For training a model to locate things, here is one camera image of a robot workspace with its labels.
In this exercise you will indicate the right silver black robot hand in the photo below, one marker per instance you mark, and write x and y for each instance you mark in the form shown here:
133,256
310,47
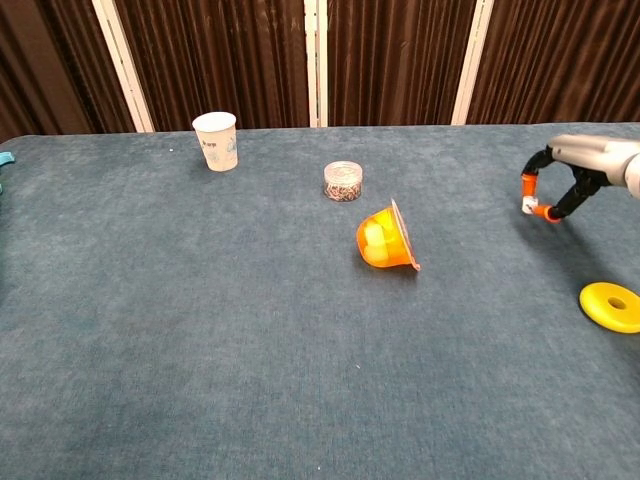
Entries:
595,160

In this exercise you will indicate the small white die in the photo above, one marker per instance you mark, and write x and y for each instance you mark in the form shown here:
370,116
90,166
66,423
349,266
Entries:
528,205

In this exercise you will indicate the black pleated curtain panel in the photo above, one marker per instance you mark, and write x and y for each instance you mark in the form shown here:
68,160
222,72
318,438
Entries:
50,65
215,60
565,60
400,60

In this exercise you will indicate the orange jelly cup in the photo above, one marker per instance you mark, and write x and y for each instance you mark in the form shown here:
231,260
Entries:
380,242

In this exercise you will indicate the small clear sprinkles jar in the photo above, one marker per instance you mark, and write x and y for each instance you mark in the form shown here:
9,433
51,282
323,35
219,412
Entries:
343,182

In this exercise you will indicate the white paper cup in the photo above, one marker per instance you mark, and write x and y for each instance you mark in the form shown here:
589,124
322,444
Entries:
216,142

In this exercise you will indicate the blue carpet table mat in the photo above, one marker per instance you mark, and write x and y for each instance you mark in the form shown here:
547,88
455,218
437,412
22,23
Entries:
250,325

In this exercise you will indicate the teal yellow toy syringe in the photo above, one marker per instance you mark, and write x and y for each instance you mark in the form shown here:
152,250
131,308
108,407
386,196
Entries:
6,159

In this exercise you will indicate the white partition frame post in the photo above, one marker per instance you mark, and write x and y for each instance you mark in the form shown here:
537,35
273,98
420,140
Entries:
122,65
316,65
472,65

